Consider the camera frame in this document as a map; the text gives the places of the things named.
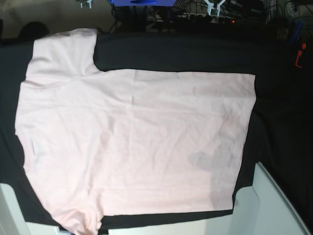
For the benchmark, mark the pink T-shirt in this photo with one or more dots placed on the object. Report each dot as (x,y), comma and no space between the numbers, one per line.
(127,142)

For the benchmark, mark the black power strip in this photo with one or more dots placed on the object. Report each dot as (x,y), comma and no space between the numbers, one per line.
(191,18)

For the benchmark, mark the black table cloth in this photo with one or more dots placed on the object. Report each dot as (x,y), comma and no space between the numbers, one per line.
(280,134)

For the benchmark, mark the red black clamp right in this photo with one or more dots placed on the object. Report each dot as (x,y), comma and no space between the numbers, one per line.
(299,55)

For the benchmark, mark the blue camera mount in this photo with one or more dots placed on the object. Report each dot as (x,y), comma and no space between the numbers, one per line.
(143,2)

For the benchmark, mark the white camera bracket right arm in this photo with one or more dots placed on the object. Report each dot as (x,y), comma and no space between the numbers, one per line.
(85,3)

